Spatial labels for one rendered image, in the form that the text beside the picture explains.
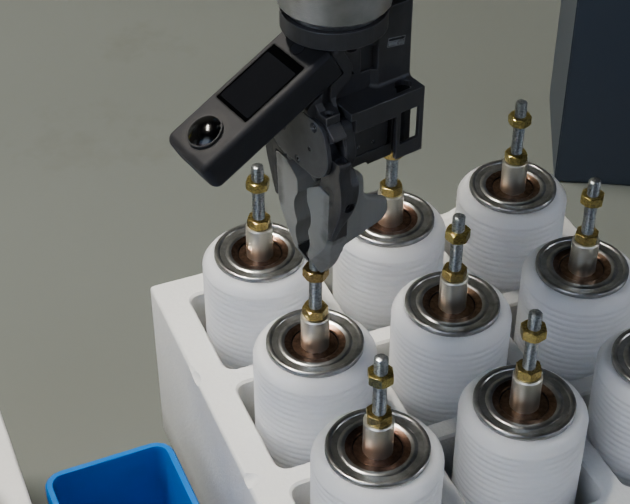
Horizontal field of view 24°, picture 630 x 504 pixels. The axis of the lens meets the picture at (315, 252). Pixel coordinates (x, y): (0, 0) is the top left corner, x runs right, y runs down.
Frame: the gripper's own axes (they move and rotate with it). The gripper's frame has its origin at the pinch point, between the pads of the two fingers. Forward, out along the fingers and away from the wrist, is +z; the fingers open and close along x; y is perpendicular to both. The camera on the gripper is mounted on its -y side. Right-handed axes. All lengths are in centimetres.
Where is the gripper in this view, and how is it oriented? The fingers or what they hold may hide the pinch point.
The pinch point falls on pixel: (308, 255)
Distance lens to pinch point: 105.7
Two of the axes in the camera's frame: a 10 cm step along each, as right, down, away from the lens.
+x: -5.7, -5.2, 6.3
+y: 8.2, -3.6, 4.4
